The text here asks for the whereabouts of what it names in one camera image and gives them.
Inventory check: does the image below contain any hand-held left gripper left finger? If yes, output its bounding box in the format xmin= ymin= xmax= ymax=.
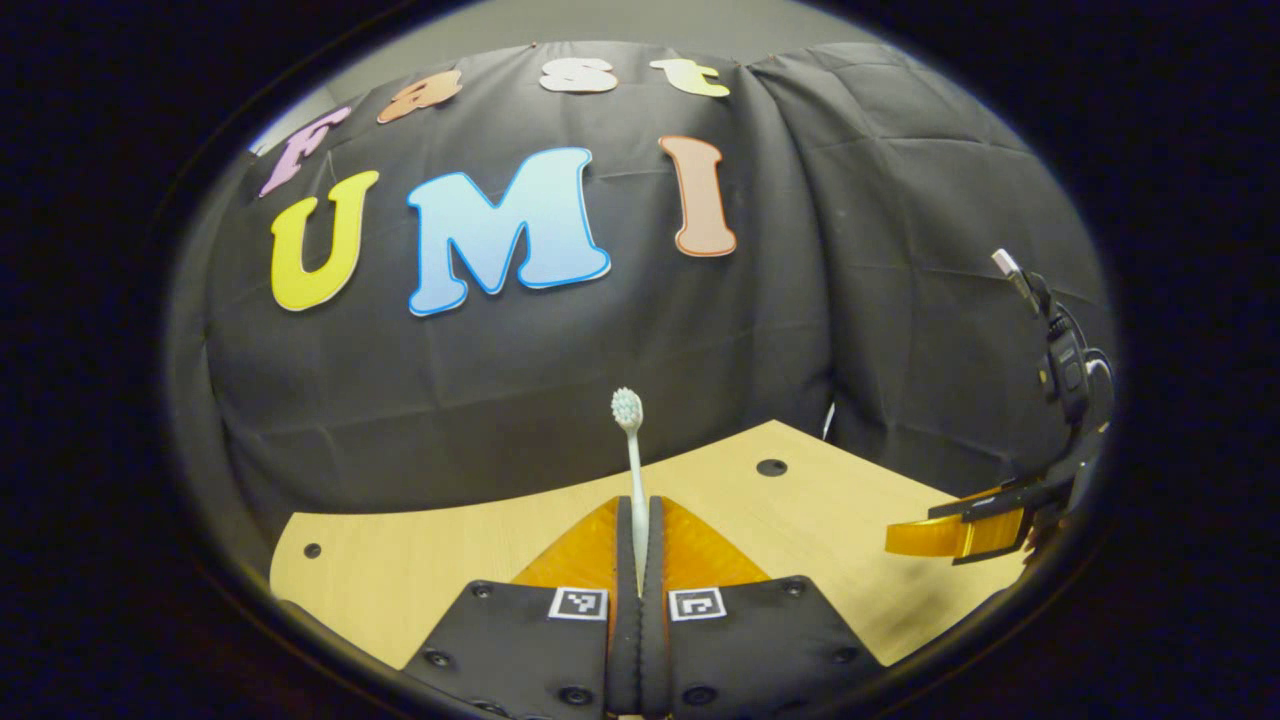
xmin=400 ymin=495 xmax=642 ymax=720

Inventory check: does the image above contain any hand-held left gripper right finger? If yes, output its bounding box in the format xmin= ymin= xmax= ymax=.
xmin=641 ymin=495 xmax=886 ymax=719

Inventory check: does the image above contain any pale green toothbrush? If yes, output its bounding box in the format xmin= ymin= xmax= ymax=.
xmin=611 ymin=387 xmax=649 ymax=596

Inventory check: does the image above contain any light wooden desktop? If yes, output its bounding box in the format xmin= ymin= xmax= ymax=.
xmin=270 ymin=420 xmax=1026 ymax=671

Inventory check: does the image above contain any black backdrop cloth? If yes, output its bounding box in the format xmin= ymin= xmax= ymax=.
xmin=165 ymin=40 xmax=1118 ymax=561

